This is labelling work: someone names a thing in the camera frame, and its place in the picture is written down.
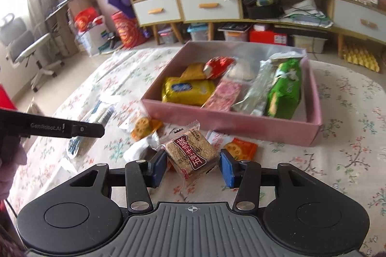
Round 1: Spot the yellow snack packet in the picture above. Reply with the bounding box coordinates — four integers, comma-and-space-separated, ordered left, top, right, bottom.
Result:
161, 77, 216, 107

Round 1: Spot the red triangular snack packet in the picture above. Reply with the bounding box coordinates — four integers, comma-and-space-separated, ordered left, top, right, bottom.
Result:
203, 56, 236, 79

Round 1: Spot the floral tablecloth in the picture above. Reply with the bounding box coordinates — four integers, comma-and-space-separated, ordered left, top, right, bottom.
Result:
6, 47, 386, 254

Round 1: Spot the clear blue print packet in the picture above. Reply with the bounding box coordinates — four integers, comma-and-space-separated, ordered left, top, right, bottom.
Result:
65, 95, 118, 159

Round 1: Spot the black lid storage bin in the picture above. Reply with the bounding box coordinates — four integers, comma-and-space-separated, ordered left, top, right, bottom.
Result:
217, 22, 252, 42

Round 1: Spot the red patterned snack packet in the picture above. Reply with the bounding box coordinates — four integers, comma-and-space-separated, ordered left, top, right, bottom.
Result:
200, 77, 243, 111

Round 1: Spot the long clear storage bin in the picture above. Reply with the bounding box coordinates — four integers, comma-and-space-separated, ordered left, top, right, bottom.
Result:
291, 34, 328, 54

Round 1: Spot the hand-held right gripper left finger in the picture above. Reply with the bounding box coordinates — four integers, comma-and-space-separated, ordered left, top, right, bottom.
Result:
69, 151, 168, 213

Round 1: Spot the pink cardboard box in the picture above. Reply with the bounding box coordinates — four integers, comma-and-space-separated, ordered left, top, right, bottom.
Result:
141, 40, 323, 146

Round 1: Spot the wooden desk shelf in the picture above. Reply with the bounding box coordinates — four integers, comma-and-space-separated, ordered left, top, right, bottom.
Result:
45, 0, 94, 57

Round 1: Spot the orange lotus chip packet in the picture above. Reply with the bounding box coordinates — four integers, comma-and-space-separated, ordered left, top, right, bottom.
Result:
119, 116, 163, 143
207, 132, 258, 161

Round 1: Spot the brown sesame snack packet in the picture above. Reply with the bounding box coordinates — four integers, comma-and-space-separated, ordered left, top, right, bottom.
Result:
157, 121, 219, 189

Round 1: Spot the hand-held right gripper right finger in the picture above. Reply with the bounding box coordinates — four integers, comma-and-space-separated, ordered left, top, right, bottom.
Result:
219, 148, 318, 211

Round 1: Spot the orange-yellow snack packet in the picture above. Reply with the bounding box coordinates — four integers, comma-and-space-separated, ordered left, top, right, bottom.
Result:
180, 63, 207, 81

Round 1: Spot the blue lid storage bin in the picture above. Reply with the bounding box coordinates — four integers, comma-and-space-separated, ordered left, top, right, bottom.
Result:
187, 23, 210, 42

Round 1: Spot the white paper bag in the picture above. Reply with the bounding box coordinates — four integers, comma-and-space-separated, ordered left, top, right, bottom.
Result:
77, 23, 112, 57

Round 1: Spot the grey office chair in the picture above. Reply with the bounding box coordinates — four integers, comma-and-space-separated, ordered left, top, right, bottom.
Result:
0, 13, 65, 93

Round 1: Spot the wooden low cabinet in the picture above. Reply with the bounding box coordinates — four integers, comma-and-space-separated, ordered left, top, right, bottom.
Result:
241, 0, 386, 58

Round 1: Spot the red gift bag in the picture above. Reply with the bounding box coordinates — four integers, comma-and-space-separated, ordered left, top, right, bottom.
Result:
111, 11, 147, 49

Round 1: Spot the stack of papers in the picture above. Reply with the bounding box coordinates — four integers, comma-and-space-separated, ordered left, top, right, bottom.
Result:
283, 0, 334, 28

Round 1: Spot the white bun snack packet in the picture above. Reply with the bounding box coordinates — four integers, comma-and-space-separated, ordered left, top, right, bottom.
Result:
226, 59, 257, 82

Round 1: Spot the red cloth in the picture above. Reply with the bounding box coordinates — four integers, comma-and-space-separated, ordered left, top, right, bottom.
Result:
0, 84, 18, 111

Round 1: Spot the red plastic bag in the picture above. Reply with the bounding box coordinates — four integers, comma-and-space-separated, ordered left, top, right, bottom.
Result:
74, 7, 104, 32

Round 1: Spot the silver snack packet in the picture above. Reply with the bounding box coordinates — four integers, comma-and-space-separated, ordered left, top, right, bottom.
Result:
232, 59, 279, 116

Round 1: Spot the small clear storage bin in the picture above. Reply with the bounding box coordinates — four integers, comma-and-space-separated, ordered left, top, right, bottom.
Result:
158, 29, 178, 44

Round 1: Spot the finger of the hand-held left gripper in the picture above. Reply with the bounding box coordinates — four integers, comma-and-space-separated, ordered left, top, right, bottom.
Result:
64, 121, 105, 139

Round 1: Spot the black storage box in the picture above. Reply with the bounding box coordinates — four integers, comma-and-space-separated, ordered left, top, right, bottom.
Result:
243, 0, 284, 20

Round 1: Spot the red cardboard box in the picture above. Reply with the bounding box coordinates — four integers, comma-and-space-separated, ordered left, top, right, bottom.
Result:
249, 29, 288, 45

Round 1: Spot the yellow egg tray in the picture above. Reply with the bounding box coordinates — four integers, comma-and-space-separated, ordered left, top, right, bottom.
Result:
342, 44, 381, 74

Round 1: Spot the green snack packet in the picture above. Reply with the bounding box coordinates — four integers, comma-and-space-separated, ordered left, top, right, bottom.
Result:
265, 53, 303, 119

